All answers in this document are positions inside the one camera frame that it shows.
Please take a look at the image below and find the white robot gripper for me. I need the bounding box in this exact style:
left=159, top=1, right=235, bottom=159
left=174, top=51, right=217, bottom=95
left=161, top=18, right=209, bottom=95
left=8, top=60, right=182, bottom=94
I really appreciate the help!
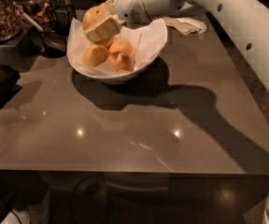
left=83, top=0, right=151, bottom=42

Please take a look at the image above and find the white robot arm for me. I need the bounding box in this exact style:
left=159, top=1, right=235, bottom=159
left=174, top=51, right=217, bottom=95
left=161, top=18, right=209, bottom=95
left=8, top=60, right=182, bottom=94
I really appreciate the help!
left=85, top=0, right=269, bottom=92

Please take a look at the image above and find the right hidden orange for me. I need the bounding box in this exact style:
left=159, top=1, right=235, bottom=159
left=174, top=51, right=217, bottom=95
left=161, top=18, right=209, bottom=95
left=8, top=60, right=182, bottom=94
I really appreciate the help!
left=109, top=39, right=134, bottom=56

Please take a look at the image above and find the front left yellow orange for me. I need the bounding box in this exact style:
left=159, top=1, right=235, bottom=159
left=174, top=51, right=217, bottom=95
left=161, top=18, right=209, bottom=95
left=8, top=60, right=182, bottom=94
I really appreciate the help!
left=83, top=45, right=110, bottom=67

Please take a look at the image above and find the white paper bowl liner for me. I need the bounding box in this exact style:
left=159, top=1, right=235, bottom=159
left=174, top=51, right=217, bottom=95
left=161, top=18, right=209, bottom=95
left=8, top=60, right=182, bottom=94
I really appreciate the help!
left=66, top=17, right=168, bottom=78

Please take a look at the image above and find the crumpled beige napkin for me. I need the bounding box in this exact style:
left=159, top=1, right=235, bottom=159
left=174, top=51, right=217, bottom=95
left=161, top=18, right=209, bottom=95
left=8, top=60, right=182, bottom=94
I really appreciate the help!
left=163, top=17, right=207, bottom=35

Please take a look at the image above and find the metal tray stand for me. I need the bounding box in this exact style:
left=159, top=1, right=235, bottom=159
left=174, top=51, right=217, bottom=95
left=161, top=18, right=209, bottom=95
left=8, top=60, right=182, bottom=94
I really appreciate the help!
left=0, top=28, right=30, bottom=63

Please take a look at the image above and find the black wire cup holder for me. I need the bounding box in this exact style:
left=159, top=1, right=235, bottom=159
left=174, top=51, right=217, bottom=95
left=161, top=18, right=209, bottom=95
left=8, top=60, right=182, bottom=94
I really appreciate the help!
left=54, top=5, right=76, bottom=34

